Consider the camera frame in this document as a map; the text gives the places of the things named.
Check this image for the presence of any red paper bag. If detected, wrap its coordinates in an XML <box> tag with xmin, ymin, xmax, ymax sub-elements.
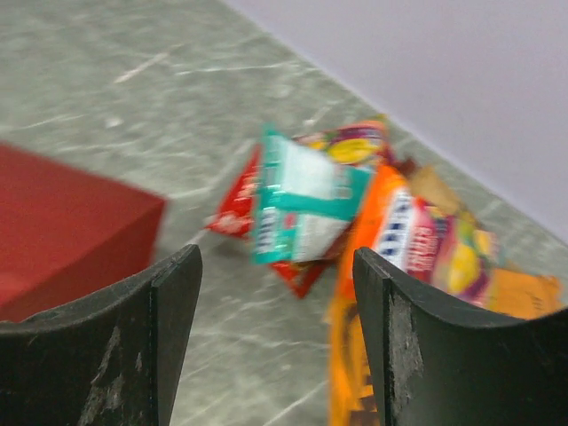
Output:
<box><xmin>1</xmin><ymin>144</ymin><xmax>166</xmax><ymax>321</ymax></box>

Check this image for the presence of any red noodle snack bag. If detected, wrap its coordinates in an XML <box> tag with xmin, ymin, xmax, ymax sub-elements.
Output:
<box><xmin>206</xmin><ymin>145</ymin><xmax>332</xmax><ymax>299</ymax></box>

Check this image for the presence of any orange Fox's candy bag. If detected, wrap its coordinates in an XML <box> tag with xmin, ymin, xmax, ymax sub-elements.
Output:
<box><xmin>293</xmin><ymin>114</ymin><xmax>395</xmax><ymax>170</ymax></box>

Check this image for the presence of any brown kettle chips bag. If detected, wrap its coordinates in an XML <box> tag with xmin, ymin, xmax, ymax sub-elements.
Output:
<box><xmin>395</xmin><ymin>157</ymin><xmax>465</xmax><ymax>216</ymax></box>

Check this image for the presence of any teal Fox's candy bag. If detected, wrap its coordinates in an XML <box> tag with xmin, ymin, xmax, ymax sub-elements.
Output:
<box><xmin>253</xmin><ymin>126</ymin><xmax>372</xmax><ymax>264</ymax></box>

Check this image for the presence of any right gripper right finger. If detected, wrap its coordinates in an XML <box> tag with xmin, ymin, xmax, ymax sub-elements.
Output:
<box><xmin>353</xmin><ymin>248</ymin><xmax>567</xmax><ymax>426</ymax></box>

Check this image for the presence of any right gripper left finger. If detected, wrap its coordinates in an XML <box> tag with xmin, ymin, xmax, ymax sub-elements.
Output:
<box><xmin>1</xmin><ymin>244</ymin><xmax>203</xmax><ymax>426</ymax></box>

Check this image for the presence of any orange chips bag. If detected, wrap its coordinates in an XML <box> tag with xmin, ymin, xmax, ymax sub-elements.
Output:
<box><xmin>328</xmin><ymin>269</ymin><xmax>563</xmax><ymax>425</ymax></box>

